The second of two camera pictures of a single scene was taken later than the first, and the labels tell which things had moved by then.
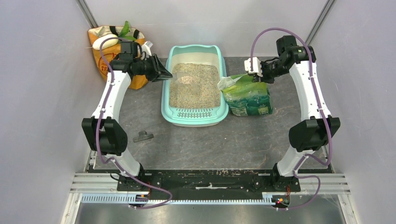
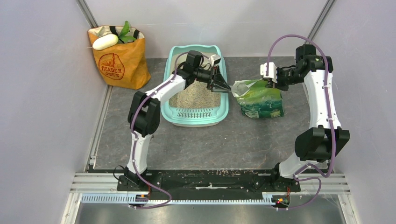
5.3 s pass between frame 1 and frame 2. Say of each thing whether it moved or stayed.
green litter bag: moved
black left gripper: moved
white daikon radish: stayed
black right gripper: moved
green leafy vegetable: stayed
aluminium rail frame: stayed
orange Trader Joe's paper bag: stayed
